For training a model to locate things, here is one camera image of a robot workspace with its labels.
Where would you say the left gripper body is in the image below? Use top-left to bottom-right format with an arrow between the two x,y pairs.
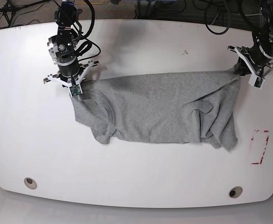
228,45 -> 273,78

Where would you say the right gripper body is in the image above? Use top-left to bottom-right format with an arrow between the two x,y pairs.
43,60 -> 100,88

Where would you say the grey T-shirt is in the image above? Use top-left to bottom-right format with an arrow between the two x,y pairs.
72,70 -> 241,150

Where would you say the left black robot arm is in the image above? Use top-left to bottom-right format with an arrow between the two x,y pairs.
237,0 -> 273,78

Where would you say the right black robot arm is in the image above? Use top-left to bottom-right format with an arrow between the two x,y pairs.
43,0 -> 101,96

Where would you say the red tape marking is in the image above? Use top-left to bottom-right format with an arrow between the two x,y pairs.
249,129 -> 270,165

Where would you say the black tripod stand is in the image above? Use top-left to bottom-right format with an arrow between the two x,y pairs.
0,0 -> 49,28

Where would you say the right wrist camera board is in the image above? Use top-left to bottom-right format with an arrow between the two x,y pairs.
69,84 -> 83,97

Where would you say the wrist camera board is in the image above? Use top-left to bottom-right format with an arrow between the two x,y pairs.
69,84 -> 83,97
248,74 -> 266,89

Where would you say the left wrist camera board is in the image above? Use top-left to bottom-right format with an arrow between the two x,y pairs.
248,74 -> 266,89

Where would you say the left table cable grommet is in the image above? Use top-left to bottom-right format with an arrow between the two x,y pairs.
24,177 -> 37,190

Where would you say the table cable grommet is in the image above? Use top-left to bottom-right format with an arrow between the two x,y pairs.
229,186 -> 243,198
24,177 -> 37,190

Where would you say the right table cable grommet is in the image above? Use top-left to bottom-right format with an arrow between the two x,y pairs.
229,186 -> 243,198

